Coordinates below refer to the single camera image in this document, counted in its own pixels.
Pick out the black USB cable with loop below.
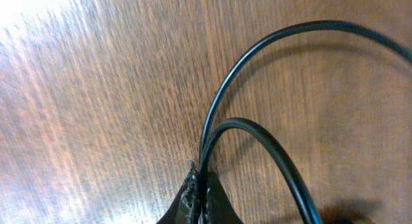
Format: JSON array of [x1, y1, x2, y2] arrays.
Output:
[[198, 20, 412, 224]]

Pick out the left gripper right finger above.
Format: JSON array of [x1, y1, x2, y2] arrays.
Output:
[[204, 171, 242, 224]]

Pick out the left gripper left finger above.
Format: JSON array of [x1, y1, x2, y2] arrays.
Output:
[[157, 161, 198, 224]]

